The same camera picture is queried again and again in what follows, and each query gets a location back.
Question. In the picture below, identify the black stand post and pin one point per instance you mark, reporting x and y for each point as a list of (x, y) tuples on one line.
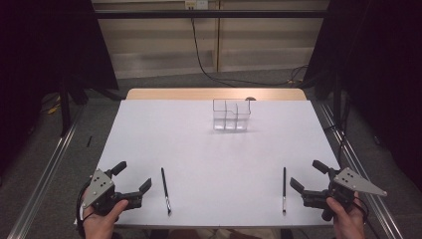
[(337, 99), (64, 109)]

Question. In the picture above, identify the white wall outlet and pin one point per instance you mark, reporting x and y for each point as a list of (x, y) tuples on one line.
[(196, 4)]

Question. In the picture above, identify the black pen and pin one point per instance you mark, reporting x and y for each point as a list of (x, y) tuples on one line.
[(284, 186)]

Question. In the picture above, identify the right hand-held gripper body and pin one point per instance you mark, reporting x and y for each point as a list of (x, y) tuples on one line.
[(351, 184)]

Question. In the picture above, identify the black curtain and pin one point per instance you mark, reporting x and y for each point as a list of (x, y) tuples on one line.
[(381, 66), (40, 49)]

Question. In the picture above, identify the small black floor item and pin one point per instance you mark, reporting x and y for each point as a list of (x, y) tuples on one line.
[(89, 141)]

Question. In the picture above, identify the aluminium floor rail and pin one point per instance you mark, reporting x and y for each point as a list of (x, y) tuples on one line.
[(386, 215), (43, 181)]

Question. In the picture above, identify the clear acrylic organizer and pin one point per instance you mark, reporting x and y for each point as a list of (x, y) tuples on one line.
[(232, 122)]

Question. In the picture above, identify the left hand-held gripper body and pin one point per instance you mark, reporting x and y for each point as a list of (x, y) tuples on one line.
[(99, 186)]

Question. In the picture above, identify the person's right hand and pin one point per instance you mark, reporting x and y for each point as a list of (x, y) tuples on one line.
[(348, 224)]

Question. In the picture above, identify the black horizontal metal bar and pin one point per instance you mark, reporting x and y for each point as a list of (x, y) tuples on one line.
[(232, 14)]

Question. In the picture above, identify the person's left hand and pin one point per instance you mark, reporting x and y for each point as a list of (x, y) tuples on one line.
[(99, 225)]

